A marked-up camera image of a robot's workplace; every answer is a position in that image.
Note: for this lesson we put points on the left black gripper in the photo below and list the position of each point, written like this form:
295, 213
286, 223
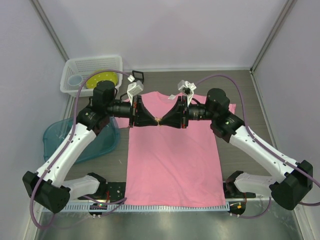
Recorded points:
142, 117

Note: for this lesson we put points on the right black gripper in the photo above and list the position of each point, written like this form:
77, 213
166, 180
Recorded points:
175, 117

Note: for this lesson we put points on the pink t-shirt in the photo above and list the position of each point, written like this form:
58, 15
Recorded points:
168, 166

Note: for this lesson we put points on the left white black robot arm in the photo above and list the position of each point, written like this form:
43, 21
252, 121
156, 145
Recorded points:
47, 186

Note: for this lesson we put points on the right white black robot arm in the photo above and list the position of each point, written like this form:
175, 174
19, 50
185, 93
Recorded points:
288, 181

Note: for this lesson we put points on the black brooch box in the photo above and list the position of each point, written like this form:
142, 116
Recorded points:
138, 76

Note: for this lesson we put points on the teal transparent plastic bin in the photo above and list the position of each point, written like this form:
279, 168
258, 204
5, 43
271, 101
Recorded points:
103, 144

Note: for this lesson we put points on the yellow-green dotted plate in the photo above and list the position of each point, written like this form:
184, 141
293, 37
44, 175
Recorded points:
103, 76

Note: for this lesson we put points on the light blue mug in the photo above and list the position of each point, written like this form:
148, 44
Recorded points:
75, 81

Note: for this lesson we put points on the white plastic basket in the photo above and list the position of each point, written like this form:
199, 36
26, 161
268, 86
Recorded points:
86, 66

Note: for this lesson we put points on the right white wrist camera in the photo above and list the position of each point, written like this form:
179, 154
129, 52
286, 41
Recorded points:
187, 88

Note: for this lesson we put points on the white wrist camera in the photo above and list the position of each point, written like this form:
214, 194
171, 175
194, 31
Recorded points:
134, 89
187, 88

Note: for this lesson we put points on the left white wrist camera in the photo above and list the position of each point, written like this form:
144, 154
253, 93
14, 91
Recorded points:
134, 89

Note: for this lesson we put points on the white slotted cable duct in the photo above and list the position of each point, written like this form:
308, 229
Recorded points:
125, 208

